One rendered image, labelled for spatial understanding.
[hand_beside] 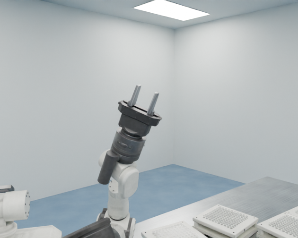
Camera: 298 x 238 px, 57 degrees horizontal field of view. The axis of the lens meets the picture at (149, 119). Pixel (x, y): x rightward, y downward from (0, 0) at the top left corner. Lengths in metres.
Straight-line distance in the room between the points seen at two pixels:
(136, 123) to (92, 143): 4.05
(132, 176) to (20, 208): 0.30
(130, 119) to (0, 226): 0.40
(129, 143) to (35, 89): 3.62
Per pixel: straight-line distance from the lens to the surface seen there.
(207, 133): 5.47
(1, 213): 0.72
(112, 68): 4.95
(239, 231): 1.47
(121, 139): 0.76
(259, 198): 2.10
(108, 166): 0.78
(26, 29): 4.36
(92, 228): 0.71
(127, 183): 0.81
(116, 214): 0.96
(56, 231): 0.79
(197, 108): 5.56
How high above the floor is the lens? 1.64
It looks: 6 degrees down
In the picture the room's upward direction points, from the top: straight up
